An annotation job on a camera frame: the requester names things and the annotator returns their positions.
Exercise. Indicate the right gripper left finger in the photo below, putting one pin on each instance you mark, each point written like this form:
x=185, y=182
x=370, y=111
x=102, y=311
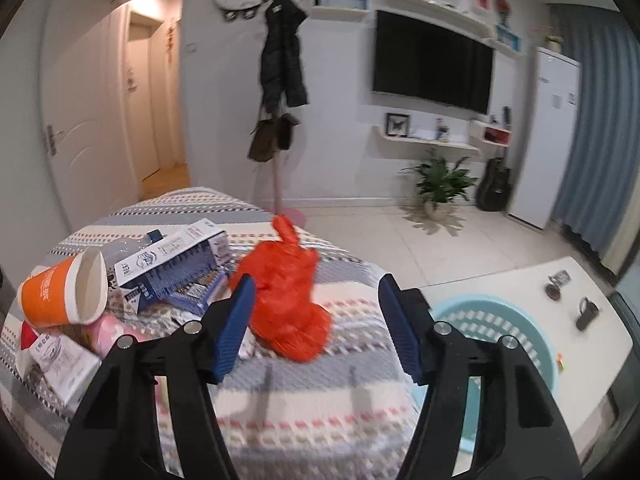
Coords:
x=114, y=432

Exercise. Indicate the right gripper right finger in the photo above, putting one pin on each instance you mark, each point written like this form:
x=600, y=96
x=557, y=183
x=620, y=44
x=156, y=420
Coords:
x=521, y=433

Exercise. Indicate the white blue milk carton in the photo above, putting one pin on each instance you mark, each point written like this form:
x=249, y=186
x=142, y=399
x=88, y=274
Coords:
x=184, y=269

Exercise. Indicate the red plastic bag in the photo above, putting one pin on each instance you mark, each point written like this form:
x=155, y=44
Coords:
x=284, y=316

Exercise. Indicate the white room door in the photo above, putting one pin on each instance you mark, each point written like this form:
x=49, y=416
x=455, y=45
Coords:
x=81, y=113

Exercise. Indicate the colourful puzzle cube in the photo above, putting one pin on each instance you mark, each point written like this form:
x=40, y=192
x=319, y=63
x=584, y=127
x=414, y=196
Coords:
x=559, y=362

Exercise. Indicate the white printed paper packet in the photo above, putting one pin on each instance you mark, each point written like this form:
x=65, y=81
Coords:
x=67, y=366

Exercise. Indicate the pink snack wrapper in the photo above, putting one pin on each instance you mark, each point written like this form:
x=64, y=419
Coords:
x=102, y=334

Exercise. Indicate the light blue plastic basket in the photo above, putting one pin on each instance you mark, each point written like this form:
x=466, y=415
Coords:
x=488, y=318

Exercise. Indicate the black mug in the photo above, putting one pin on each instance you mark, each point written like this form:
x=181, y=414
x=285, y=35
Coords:
x=588, y=312

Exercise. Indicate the white coffee table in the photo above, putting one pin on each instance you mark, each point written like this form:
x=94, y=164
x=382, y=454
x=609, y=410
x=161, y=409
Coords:
x=599, y=383

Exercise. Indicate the orange white paper cup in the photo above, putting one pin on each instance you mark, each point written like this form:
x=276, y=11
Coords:
x=73, y=292

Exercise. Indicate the phone stand on coaster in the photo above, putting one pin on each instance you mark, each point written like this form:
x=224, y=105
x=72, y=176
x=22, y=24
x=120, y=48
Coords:
x=556, y=282

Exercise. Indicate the striped woven sofa cover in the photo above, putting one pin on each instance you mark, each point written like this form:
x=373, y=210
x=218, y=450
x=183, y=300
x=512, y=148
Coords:
x=347, y=414

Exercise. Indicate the blue curtain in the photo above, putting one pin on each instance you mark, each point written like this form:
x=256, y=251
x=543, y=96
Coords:
x=604, y=160

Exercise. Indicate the black acoustic guitar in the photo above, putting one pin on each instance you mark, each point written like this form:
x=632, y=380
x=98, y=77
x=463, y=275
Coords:
x=494, y=190

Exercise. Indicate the green potted plant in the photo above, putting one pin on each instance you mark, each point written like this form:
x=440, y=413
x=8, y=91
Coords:
x=439, y=184

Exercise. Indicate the pink coat rack stand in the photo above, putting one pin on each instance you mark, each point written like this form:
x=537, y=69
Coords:
x=282, y=141

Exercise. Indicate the white refrigerator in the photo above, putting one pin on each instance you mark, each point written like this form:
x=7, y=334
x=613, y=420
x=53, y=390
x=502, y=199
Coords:
x=549, y=137

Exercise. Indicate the brown hanging bag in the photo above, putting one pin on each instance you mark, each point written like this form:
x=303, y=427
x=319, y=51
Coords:
x=264, y=138

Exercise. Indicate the framed butterfly picture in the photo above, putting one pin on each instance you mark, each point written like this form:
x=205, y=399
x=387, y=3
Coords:
x=397, y=125

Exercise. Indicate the black hanging jacket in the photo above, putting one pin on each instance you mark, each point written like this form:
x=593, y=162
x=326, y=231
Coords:
x=281, y=70

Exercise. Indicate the blue white box shelf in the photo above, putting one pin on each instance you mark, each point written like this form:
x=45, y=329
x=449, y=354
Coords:
x=343, y=10

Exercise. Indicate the white lower wall shelf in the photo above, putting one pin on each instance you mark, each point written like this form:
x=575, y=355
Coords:
x=461, y=147

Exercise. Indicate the white wall shelf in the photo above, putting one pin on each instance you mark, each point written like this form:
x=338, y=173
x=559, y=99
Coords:
x=465, y=20
x=461, y=147

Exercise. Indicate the black wall television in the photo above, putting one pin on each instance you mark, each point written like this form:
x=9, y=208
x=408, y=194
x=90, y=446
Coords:
x=425, y=61

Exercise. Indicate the white upper wall shelf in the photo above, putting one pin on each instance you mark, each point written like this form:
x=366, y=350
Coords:
x=465, y=20

